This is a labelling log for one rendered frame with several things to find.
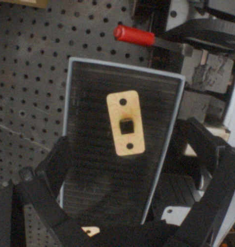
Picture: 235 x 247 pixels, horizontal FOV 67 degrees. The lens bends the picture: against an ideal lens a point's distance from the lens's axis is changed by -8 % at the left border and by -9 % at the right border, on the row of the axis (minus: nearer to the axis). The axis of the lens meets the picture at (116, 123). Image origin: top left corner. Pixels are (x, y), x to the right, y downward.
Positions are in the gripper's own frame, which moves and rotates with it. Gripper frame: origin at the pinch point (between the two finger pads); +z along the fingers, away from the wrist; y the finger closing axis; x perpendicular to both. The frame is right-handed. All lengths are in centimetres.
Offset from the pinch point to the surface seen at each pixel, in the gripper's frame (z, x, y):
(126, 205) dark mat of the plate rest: 5.5, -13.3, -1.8
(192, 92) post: 11.8, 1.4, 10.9
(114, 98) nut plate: 5.2, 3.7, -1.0
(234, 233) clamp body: 27, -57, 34
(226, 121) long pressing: 21.1, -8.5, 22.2
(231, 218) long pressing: 21, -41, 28
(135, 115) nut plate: 5.2, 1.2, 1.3
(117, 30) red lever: 5.9, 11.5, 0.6
